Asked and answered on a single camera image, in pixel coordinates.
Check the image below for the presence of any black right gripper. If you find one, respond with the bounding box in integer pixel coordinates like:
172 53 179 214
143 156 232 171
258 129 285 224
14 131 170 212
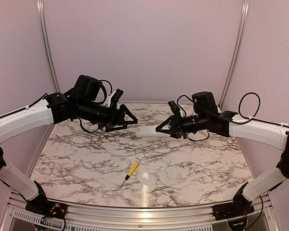
156 111 209 139

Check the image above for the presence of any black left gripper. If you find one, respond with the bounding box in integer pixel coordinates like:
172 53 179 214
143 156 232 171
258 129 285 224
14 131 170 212
77 98 138 132

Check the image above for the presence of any white remote control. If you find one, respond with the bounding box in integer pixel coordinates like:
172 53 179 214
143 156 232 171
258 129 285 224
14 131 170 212
136 126 170 138

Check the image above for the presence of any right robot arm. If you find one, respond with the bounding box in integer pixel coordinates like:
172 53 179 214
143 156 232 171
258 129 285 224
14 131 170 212
156 91 289 216

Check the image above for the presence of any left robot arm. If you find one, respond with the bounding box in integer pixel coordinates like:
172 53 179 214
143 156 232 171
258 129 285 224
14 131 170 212
0 75 138 214

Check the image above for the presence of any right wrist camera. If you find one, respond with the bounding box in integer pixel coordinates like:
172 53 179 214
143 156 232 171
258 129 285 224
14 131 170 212
168 101 186 117

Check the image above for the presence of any yellow handled screwdriver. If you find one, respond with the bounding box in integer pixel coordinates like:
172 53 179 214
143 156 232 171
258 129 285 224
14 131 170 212
121 162 139 185

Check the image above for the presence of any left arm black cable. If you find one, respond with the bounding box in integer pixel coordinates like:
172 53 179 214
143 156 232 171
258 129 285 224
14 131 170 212
0 79 114 134

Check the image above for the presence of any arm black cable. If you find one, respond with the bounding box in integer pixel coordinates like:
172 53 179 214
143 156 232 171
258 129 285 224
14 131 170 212
177 92 289 142
0 79 114 134

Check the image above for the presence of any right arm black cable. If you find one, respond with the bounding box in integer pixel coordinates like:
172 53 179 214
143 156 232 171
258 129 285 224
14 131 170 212
177 92 289 142

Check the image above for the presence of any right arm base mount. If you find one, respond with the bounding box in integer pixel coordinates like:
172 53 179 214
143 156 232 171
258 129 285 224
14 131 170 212
212 202 255 220

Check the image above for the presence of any front aluminium rail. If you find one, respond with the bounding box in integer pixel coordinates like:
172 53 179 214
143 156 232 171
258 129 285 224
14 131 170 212
0 192 280 231

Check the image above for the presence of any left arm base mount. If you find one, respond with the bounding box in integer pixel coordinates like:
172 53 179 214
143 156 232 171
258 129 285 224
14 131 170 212
26 201 67 219

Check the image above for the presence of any left aluminium frame post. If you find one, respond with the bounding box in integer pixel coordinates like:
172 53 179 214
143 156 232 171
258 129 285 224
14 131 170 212
36 0 61 92

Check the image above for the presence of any aluminium frame post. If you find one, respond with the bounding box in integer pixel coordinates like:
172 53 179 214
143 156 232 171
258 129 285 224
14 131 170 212
36 0 61 92
219 0 250 108

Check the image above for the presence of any right aluminium frame post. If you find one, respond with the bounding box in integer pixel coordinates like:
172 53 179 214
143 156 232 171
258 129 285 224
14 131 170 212
219 0 250 108

